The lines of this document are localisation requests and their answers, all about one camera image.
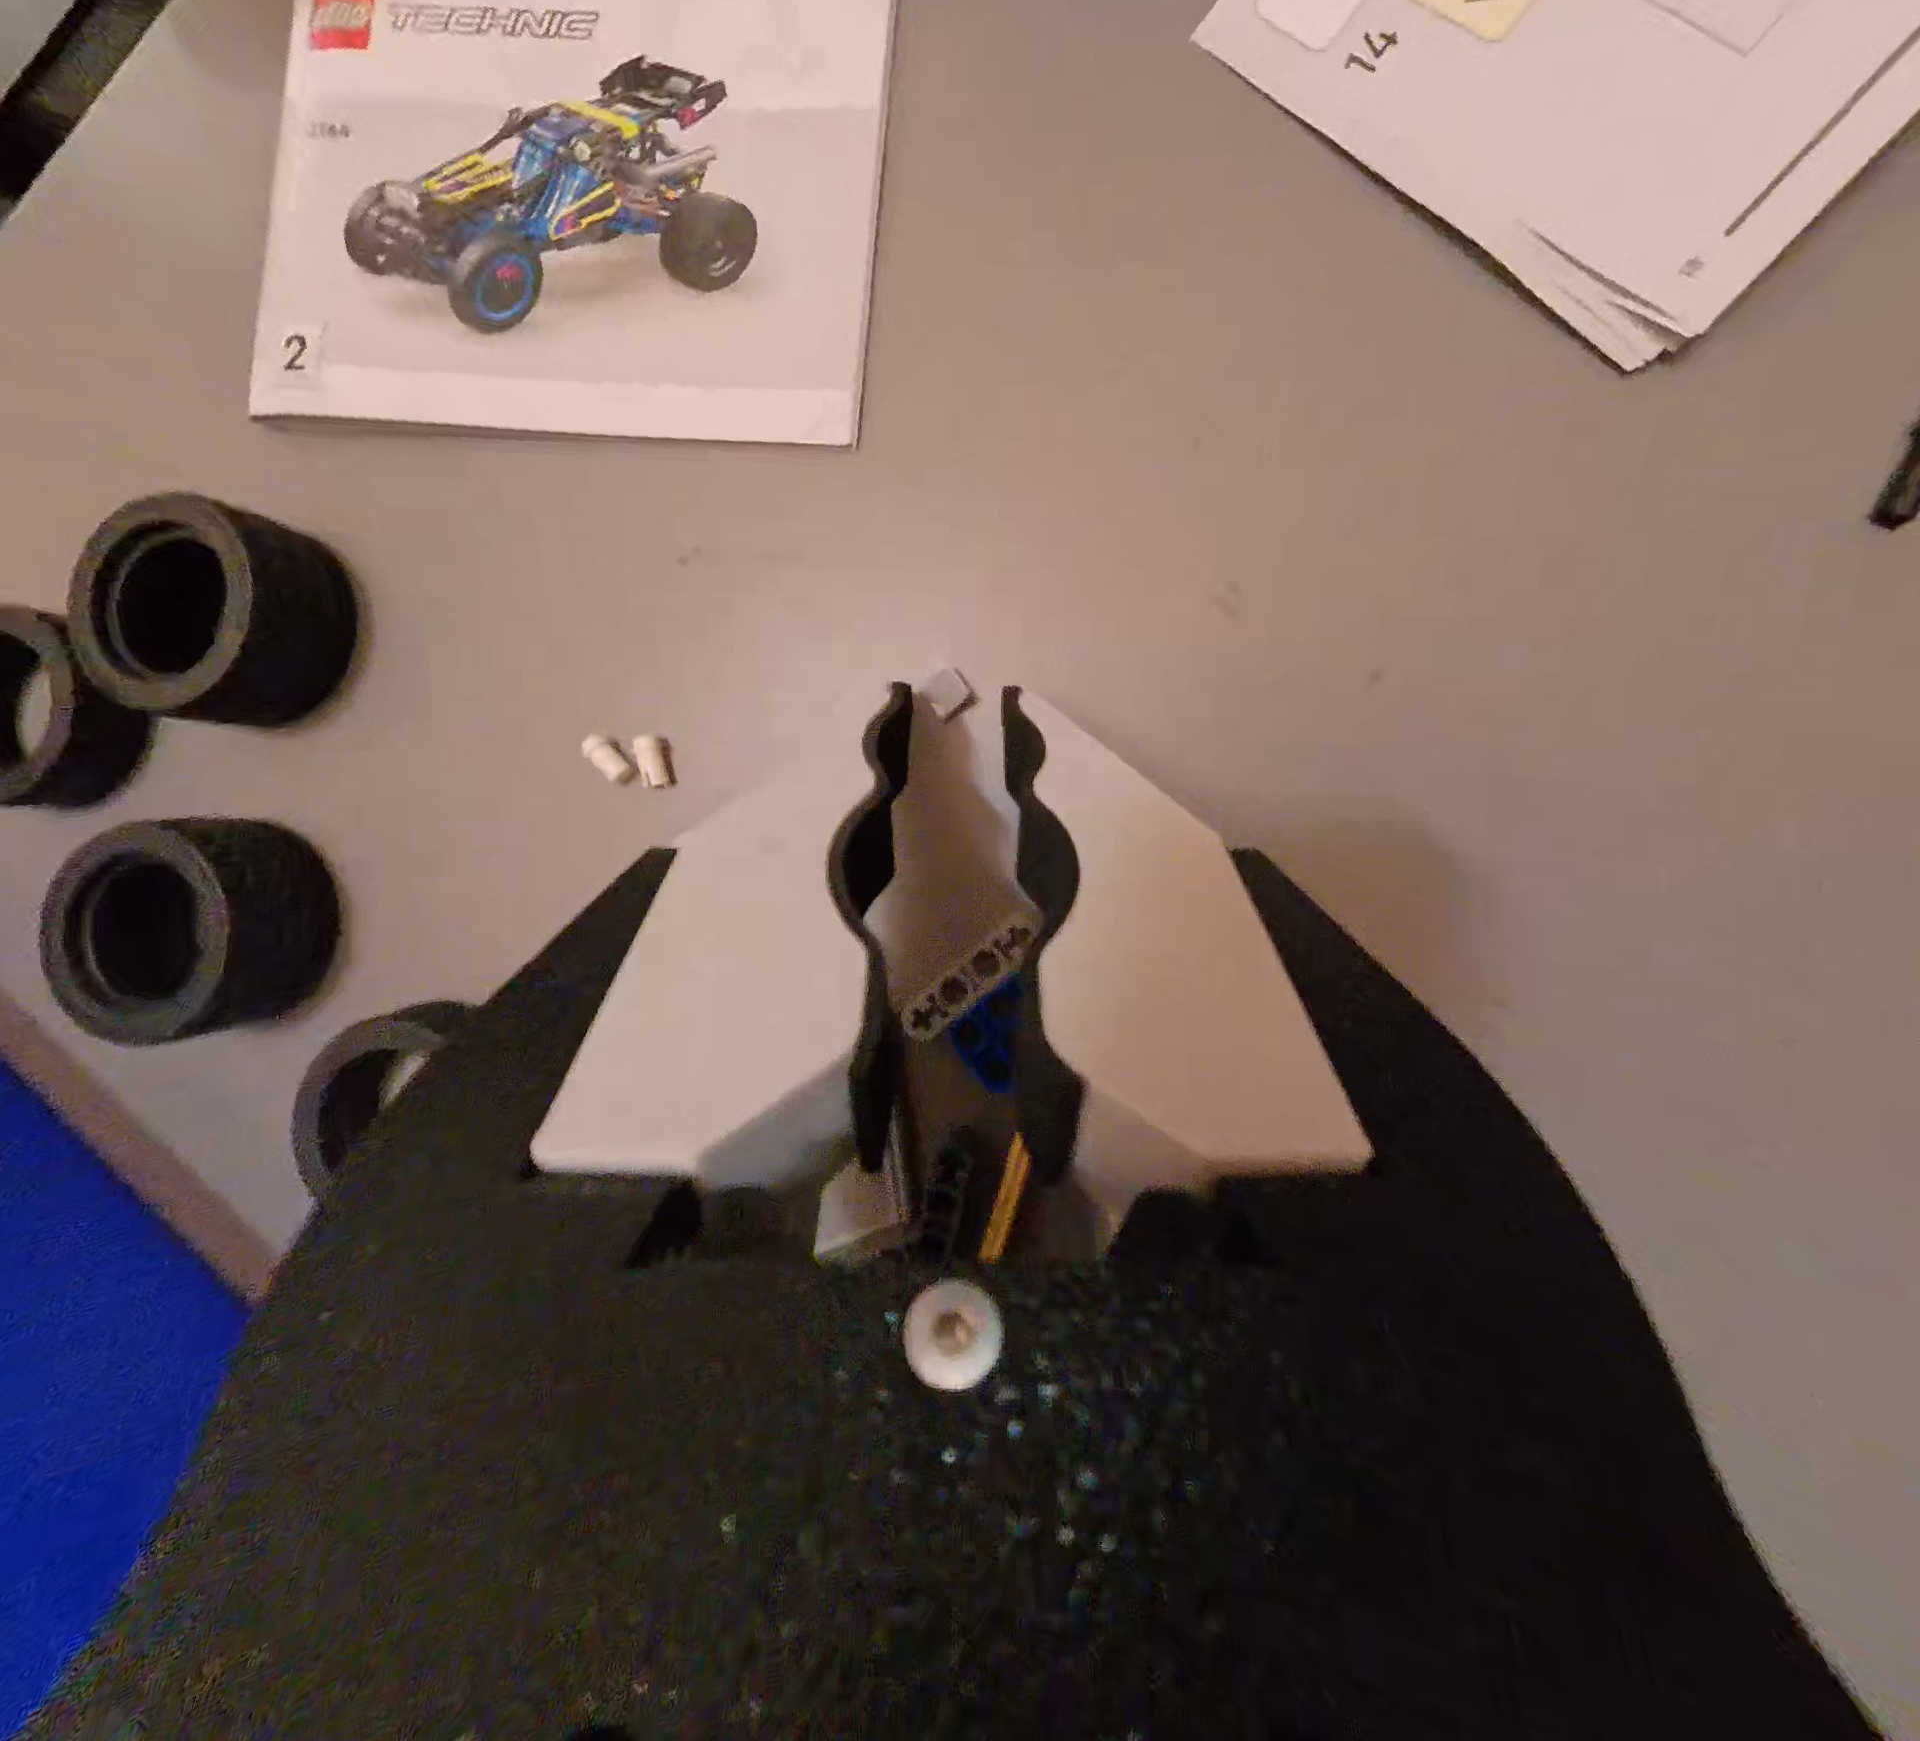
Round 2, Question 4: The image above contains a closed instruction booklet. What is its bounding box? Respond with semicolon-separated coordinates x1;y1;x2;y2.
247;0;904;450

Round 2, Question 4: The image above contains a black rubber tyre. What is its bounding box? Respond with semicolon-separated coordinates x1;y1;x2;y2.
0;604;155;811
65;491;360;725
36;819;343;1045
288;1000;482;1196

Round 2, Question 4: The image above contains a lego chassis assembly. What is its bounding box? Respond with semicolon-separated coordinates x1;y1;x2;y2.
817;857;1051;1269

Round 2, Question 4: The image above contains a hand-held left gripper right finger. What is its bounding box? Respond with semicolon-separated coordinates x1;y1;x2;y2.
996;684;1374;1196

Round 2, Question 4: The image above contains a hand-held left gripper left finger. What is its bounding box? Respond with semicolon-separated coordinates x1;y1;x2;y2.
527;684;916;1196

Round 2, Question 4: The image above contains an instruction booklet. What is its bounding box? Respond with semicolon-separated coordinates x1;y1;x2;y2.
247;0;904;450
1190;0;1920;374

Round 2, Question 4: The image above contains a blue plastic bin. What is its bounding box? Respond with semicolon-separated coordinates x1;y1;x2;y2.
0;1057;249;1741

